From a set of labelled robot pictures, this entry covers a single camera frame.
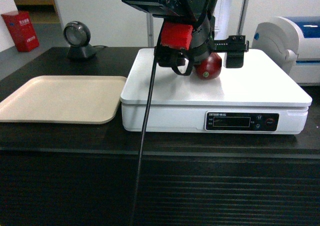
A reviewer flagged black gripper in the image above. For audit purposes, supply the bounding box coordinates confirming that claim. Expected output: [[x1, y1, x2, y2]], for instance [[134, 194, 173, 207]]
[[154, 14, 249, 76]]

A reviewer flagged dark red mango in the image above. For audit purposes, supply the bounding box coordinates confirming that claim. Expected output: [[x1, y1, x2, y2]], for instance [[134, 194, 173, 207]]
[[194, 52, 222, 80]]

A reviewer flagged white checkout scale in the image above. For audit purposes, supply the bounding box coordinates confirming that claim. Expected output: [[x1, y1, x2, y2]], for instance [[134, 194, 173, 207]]
[[119, 47, 313, 136]]

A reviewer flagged black checkout counter cabinet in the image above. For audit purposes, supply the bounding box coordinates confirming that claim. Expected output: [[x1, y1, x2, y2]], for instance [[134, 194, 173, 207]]
[[0, 47, 320, 226]]

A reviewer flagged red block on gripper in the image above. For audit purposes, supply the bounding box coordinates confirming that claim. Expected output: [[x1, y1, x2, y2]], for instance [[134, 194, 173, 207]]
[[160, 21, 193, 50]]

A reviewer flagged white receipt printer kiosk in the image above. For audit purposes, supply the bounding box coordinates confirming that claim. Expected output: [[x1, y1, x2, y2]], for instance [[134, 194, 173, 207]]
[[167, 0, 231, 49]]

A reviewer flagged white blue label printer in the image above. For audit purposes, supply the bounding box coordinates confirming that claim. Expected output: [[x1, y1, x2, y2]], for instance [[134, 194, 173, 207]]
[[251, 16, 320, 86]]

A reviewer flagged black barcode scanner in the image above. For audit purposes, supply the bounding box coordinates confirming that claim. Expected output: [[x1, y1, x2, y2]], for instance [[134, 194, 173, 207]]
[[63, 21, 97, 61]]

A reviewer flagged beige plastic tray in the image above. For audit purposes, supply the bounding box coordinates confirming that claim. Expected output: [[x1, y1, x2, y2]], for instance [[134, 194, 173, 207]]
[[0, 75, 127, 125]]

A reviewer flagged red fire extinguisher box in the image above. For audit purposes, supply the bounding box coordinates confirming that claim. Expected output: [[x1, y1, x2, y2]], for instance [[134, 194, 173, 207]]
[[1, 10, 40, 53]]

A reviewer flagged black hanging cable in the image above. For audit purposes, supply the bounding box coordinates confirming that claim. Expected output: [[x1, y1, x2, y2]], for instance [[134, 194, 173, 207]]
[[129, 30, 163, 226]]

